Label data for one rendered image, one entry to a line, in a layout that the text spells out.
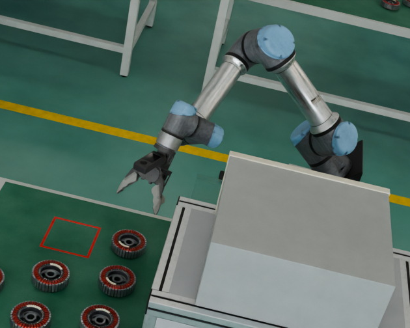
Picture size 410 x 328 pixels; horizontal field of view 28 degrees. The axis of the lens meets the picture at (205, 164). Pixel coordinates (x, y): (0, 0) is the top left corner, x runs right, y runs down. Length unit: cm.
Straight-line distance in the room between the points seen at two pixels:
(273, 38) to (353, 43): 366
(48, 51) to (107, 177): 136
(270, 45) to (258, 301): 102
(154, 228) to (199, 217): 53
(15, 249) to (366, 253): 115
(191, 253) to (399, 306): 55
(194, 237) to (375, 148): 300
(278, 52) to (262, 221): 88
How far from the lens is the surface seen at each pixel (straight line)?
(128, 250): 260
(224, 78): 276
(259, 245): 188
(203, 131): 255
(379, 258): 197
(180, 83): 519
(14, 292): 248
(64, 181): 417
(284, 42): 271
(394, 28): 481
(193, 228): 221
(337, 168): 300
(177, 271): 207
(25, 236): 267
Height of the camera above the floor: 248
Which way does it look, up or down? 34 degrees down
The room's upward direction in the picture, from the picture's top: 13 degrees clockwise
